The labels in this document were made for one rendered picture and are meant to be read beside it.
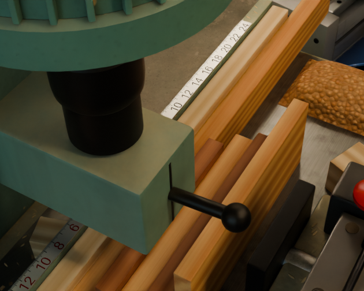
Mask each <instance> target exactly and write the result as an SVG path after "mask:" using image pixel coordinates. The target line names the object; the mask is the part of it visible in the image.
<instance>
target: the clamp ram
mask: <svg viewBox="0 0 364 291"><path fill-rule="evenodd" d="M314 192H315V185H313V184H311V183H309V182H306V181H303V180H297V182H296V184H295V186H294V187H293V188H292V191H291V192H290V194H289V195H288V197H287V198H286V200H285V202H284V204H283V205H282V206H281V208H280V210H279V212H278V213H277V215H276V216H275V218H274V220H273V222H272V223H271V224H270V226H269V228H268V230H267V231H266V233H265V234H264V236H263V237H262V240H261V241H260V242H259V244H258V246H257V247H256V249H255V251H254V252H253V254H252V255H251V257H250V259H249V260H248V262H247V271H246V285H245V291H268V290H269V288H270V286H271V284H272V283H273V281H274V279H275V277H276V276H277V274H278V272H279V271H280V269H281V267H282V265H283V264H284V263H290V264H293V265H295V266H297V267H300V268H302V269H304V270H306V271H308V272H310V271H311V269H312V268H313V265H314V263H315V261H316V260H317V257H315V256H313V255H311V254H309V253H307V252H304V251H302V250H299V249H297V248H296V247H294V244H295V243H296V241H297V239H298V237H299V236H300V234H301V232H302V230H303V228H304V227H305V225H306V223H307V221H308V220H309V218H310V214H311V208H312V204H313V199H314Z"/></svg>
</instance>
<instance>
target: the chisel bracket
mask: <svg viewBox="0 0 364 291"><path fill-rule="evenodd" d="M142 113H143V132H142V135H141V137H140V138H139V140H138V141H137V142H136V143H135V144H134V145H133V146H131V147H130V148H128V149H127V150H125V151H123V152H119V153H117V154H113V155H104V156H99V155H91V154H87V153H85V152H83V151H80V150H79V149H77V148H76V147H75V146H74V145H73V144H72V143H71V141H70V140H69V136H68V131H67V128H66V123H65V118H64V113H63V110H62V105H61V104H60V103H59V102H58V101H57V100H56V98H55V97H54V95H53V92H52V90H51V88H50V84H49V80H48V77H47V72H45V71H33V72H32V73H30V74H29V75H28V76H27V77H26V78H25V79H24V80H23V81H22V82H21V83H20V84H19V85H17V86H16V87H15V88H14V89H13V90H11V91H10V92H9V93H8V94H7V95H6V96H5V97H4V98H3V99H2V100H1V101H0V183H1V184H3V185H5V186H7V187H9V188H11V189H13V190H15V191H17V192H19V193H21V194H23V195H25V196H27V197H29V198H31V199H33V200H35V201H37V202H39V203H42V204H44V205H45V206H48V207H50V208H52V209H54V210H56V211H58V212H60V213H62V214H64V215H66V216H67V217H70V218H72V219H74V220H76V221H78V222H80V223H82V224H84V225H86V226H88V227H90V228H92V229H94V230H96V231H98V232H100V233H102V234H104V235H106V236H108V237H110V238H112V239H114V240H116V241H118V242H120V243H122V244H124V245H126V246H128V247H130V248H132V249H134V250H136V251H138V252H140V253H142V254H145V255H147V254H148V253H149V252H150V251H151V250H152V248H153V247H154V245H155V244H156V243H157V241H158V240H159V239H160V238H161V236H162V235H163V233H164V232H165V230H166V229H167V228H168V226H169V225H170V224H171V223H172V221H173V220H174V218H175V217H176V215H177V214H178V213H179V212H180V210H181V209H182V207H183V205H181V204H178V203H175V202H173V201H170V200H168V194H169V192H170V190H171V189H172V188H173V187H174V186H175V187H177V188H180V189H183V190H185V191H188V192H191V193H193V192H194V191H195V156H194V130H193V128H191V127H190V126H188V125H186V124H183V123H181V122H178V121H176V120H173V119H171V118H168V117H166V116H164V115H161V114H158V113H156V112H153V111H151V110H148V109H145V108H144V107H142Z"/></svg>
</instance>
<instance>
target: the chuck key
mask: <svg viewBox="0 0 364 291"><path fill-rule="evenodd" d="M361 247H362V250H361V252H360V254H359V256H358V259H357V261H356V263H355V265H354V267H353V269H352V271H351V273H350V275H349V277H348V279H347V281H346V284H345V285H344V288H343V290H342V291H353V290H354V287H355V285H356V283H357V281H358V279H359V276H360V274H361V272H362V270H363V268H364V240H363V242H362V244H361Z"/></svg>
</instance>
